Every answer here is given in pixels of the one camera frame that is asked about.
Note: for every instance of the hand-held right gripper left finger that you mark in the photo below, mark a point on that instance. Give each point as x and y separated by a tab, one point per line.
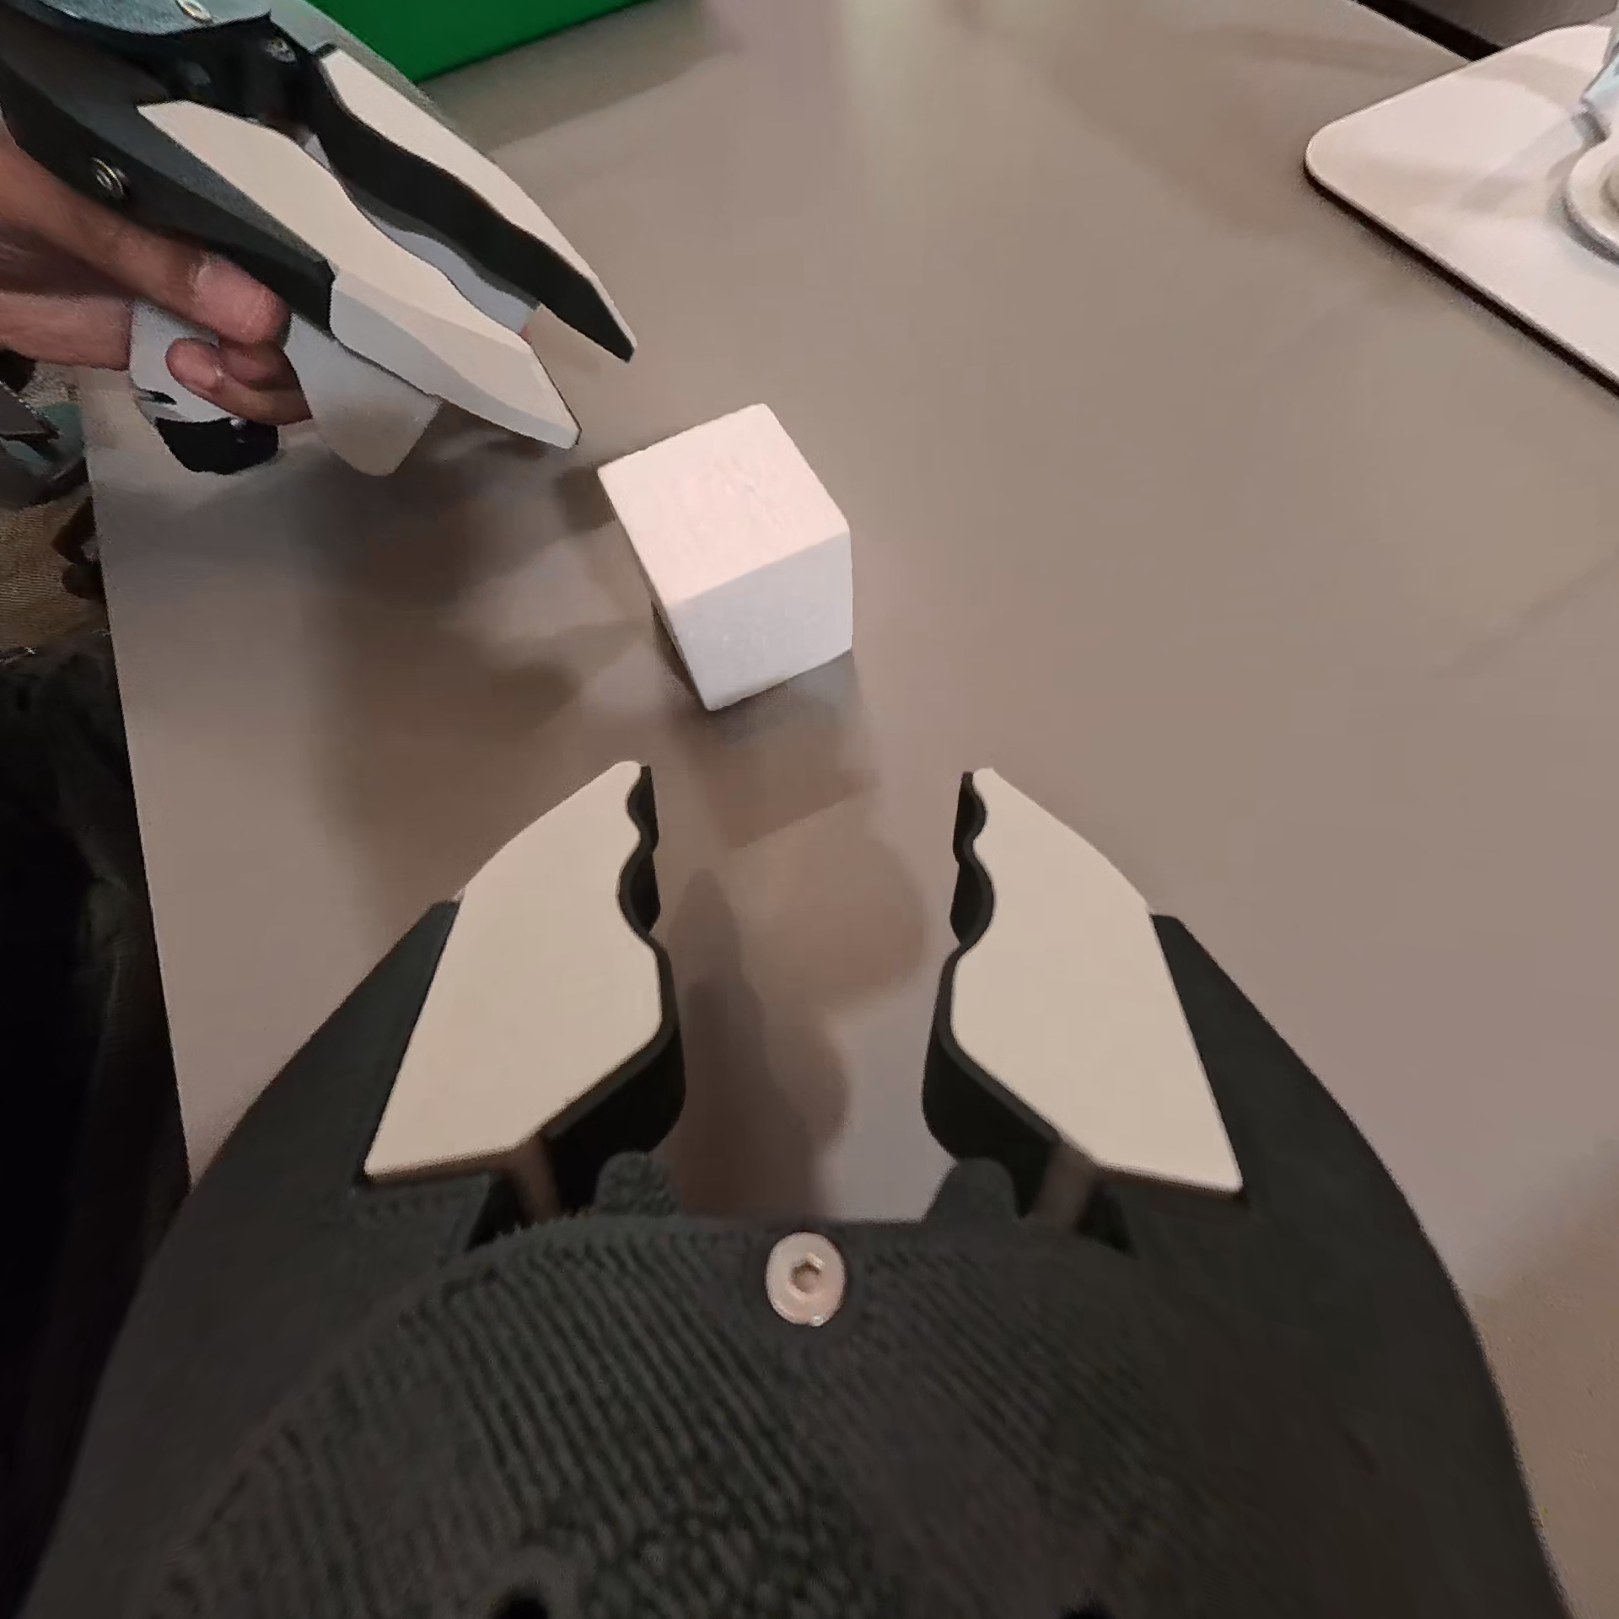
531	1012

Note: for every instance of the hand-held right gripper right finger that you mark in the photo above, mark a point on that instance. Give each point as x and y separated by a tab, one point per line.
1088	1023

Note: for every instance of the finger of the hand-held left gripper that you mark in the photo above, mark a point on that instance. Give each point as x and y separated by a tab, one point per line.
418	328
531	272

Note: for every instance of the white foam cube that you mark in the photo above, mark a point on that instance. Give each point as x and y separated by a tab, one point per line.
722	543

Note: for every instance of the grey desk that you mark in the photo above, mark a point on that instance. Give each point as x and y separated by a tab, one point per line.
1077	505

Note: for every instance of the white desk stand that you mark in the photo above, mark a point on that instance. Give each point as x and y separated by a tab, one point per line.
1429	164

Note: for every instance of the person's left hand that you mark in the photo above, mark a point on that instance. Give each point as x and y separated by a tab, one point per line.
102	266

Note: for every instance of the green plastic bin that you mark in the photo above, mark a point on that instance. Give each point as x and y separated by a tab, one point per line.
481	31

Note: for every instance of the person's dark clothing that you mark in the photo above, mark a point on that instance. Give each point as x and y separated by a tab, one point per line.
76	1137

